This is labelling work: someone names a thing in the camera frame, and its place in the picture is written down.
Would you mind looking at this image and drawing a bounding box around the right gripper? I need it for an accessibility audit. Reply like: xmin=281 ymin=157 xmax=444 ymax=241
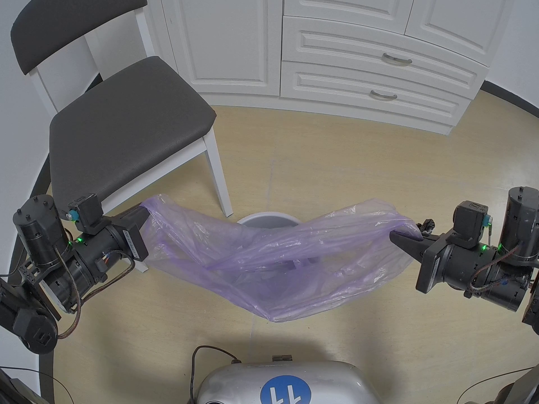
xmin=389 ymin=231 xmax=491 ymax=292

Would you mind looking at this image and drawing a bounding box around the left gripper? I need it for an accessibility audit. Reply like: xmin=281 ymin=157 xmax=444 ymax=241
xmin=78 ymin=206 xmax=149 ymax=274

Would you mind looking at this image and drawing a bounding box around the purple plastic bag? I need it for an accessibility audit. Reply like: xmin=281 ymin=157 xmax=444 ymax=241
xmin=141 ymin=193 xmax=422 ymax=323

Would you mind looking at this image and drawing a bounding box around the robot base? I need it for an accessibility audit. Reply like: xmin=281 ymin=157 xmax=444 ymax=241
xmin=198 ymin=354 xmax=373 ymax=404

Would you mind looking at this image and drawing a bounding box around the white trash bin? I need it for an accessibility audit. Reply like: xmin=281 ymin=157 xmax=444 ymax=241
xmin=234 ymin=212 xmax=303 ymax=229

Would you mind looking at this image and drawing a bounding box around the white chair dark grey seat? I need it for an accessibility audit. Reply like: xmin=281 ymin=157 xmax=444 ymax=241
xmin=10 ymin=0 xmax=234 ymax=273

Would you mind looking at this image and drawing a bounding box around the white wardrobe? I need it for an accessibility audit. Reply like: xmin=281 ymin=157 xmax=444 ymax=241
xmin=143 ymin=0 xmax=520 ymax=136

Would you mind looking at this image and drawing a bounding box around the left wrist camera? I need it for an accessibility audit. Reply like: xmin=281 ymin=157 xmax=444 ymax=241
xmin=65 ymin=193 xmax=112 ymax=234

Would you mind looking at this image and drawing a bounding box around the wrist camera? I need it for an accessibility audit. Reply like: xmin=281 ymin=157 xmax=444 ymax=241
xmin=65 ymin=193 xmax=112 ymax=234
xmin=453 ymin=201 xmax=492 ymax=247

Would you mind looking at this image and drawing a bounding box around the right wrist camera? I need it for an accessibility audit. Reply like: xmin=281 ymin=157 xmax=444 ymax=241
xmin=453 ymin=201 xmax=492 ymax=247

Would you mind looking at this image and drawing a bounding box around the black cable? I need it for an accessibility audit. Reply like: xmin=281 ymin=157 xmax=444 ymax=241
xmin=460 ymin=368 xmax=539 ymax=404
xmin=0 ymin=366 xmax=72 ymax=404
xmin=191 ymin=345 xmax=241 ymax=404

